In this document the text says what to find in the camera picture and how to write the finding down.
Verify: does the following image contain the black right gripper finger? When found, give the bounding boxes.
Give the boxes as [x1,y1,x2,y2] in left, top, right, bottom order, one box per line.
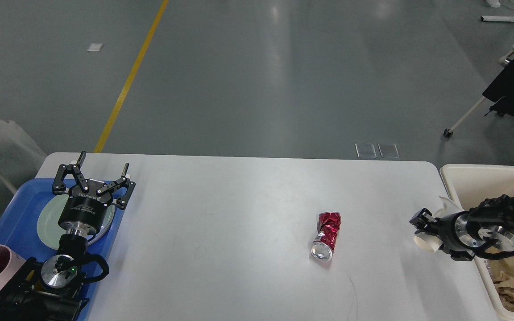
[409,208,439,235]

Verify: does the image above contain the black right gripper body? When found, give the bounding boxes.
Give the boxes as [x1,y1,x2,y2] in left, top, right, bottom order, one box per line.
[436,212,479,262]

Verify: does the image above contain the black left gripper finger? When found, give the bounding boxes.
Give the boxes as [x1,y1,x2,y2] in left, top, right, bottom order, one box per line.
[52,151,90,199]
[97,163,136,210]

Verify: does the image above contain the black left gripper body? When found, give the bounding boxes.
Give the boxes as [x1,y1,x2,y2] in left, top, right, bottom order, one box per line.
[58,193,115,235]

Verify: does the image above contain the small white paper cup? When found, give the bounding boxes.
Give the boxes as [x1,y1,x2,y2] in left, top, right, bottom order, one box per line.
[413,196,463,253]

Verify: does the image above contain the green plate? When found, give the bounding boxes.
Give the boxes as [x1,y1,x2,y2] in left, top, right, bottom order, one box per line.
[37,194,116,250]

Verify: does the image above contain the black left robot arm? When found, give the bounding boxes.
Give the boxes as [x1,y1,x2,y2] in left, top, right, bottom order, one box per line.
[0,152,136,321]

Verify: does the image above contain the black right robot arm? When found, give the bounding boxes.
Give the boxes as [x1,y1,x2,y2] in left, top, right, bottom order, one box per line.
[409,194,514,261]

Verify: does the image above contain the person in white trousers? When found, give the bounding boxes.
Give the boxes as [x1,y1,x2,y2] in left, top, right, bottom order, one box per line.
[0,119,47,181]

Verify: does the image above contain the beige plastic bin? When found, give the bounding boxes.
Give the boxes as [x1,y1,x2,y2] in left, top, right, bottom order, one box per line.
[440,164,514,321]

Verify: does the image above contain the crushed red soda can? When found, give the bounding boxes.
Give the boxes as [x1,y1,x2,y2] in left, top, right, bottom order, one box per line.
[311,212,341,262]

